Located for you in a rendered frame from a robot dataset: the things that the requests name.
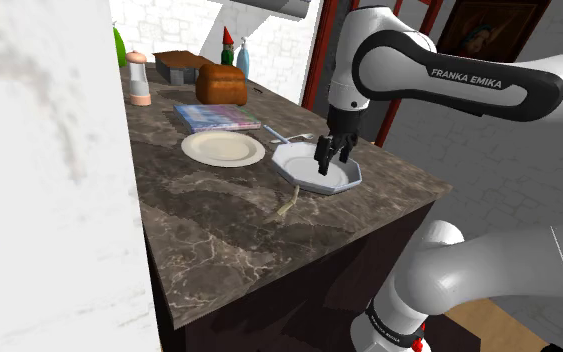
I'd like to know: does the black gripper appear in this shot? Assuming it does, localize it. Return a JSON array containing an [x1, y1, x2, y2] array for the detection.
[[313, 106, 362, 177]]

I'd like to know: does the white octagonal plate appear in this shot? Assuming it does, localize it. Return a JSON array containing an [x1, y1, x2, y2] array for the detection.
[[271, 141, 363, 197]]

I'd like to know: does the silver spoon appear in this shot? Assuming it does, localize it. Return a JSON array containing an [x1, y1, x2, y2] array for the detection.
[[269, 132, 315, 145]]

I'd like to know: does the cream round plate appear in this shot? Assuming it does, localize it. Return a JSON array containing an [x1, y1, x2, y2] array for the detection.
[[180, 129, 267, 169]]

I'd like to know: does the colourful flat book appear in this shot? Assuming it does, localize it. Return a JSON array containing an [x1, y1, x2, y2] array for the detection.
[[172, 103, 263, 135]]

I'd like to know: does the light blue spray bottle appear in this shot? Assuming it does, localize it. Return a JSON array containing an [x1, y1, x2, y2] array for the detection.
[[235, 36, 251, 82]]

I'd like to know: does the brown bread loaf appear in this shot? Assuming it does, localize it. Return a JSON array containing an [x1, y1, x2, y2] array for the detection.
[[194, 63, 249, 107]]

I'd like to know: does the red-hatted gnome figure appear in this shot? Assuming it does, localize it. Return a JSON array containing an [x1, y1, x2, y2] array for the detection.
[[220, 26, 236, 67]]

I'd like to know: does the grey range hood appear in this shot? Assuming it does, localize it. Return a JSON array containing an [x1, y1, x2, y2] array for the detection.
[[229, 0, 312, 21]]

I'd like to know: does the brown and grey box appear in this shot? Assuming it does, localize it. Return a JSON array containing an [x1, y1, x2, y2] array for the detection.
[[153, 50, 216, 87]]

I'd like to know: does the pink and clear grinder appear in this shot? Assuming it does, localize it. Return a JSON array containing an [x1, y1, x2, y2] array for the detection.
[[124, 50, 153, 107]]

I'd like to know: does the green bottle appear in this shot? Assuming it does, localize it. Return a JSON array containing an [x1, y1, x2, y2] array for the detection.
[[112, 21, 128, 68]]

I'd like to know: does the blue-handled utensil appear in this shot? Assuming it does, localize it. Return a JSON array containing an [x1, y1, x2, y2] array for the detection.
[[262, 124, 292, 145]]

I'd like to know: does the dark framed wall picture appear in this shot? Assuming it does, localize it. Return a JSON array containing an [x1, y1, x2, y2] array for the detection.
[[435, 0, 553, 65]]

